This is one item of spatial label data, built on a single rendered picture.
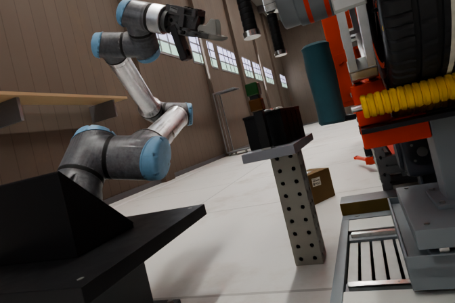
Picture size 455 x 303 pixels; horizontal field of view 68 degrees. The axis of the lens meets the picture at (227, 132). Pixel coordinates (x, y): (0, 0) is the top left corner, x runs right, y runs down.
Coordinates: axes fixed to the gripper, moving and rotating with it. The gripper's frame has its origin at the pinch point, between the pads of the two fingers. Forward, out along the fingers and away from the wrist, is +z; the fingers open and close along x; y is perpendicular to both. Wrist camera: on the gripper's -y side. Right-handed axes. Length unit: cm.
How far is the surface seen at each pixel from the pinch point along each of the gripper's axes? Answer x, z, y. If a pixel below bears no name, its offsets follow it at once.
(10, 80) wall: 148, -283, -98
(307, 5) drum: 0.0, 22.6, 13.5
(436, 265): -25, 66, -34
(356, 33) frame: 27.8, 36.4, 8.5
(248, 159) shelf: -4.0, 16.4, -33.5
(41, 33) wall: 212, -311, -56
